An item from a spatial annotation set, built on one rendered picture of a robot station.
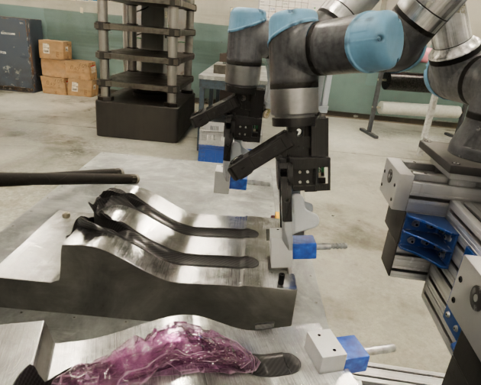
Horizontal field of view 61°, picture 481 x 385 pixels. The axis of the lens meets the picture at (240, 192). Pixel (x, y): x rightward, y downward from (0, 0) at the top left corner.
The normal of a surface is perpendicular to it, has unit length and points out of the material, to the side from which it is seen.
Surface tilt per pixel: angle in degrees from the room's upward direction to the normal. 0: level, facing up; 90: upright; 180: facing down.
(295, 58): 112
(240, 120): 90
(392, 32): 78
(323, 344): 0
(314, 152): 82
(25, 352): 0
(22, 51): 90
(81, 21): 90
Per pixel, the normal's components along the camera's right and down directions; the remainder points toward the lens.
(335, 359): 0.26, 0.38
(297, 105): 0.02, 0.24
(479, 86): -0.97, 0.04
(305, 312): 0.09, -0.92
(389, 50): 0.74, 0.12
